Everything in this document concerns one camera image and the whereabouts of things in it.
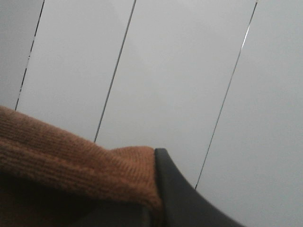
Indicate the brown microfibre towel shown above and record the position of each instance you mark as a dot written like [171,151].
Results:
[34,150]

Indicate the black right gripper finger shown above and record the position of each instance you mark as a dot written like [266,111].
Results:
[183,206]

